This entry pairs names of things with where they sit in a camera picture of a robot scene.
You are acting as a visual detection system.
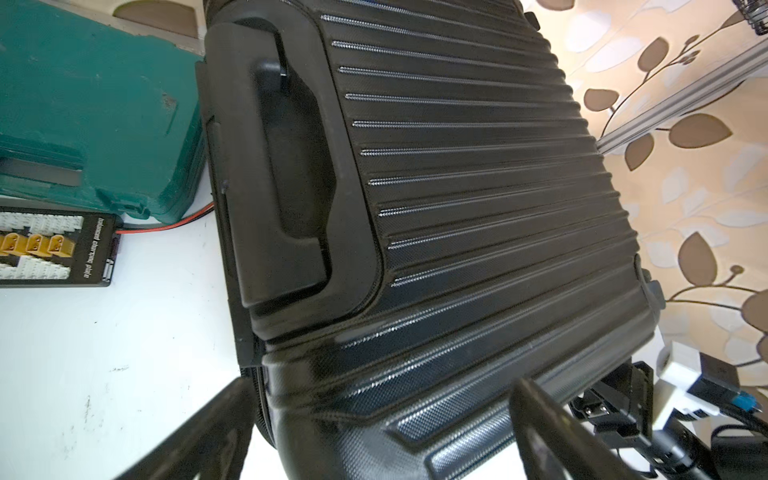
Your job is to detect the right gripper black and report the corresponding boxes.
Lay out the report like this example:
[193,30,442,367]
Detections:
[569,361,653,456]

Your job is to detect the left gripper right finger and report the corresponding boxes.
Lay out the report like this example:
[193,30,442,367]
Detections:
[509,378,639,479]

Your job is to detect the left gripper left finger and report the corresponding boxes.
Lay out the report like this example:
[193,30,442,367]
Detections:
[119,377,256,480]

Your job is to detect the black hard-shell suitcase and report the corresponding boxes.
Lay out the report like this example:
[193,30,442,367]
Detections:
[197,1,660,479]

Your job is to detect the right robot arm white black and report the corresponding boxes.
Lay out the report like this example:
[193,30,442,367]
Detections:
[569,345,767,479]

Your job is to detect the black charging board yellow connectors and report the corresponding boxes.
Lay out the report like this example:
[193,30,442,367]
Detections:
[1,206,122,288]

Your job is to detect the green plastic tool case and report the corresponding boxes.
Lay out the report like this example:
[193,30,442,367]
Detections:
[1,1,203,223]

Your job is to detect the red black power cable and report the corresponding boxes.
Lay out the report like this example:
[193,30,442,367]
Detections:
[115,201,216,236]

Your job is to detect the black wire basket right wall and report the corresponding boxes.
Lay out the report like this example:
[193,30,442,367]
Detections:
[733,0,768,36]

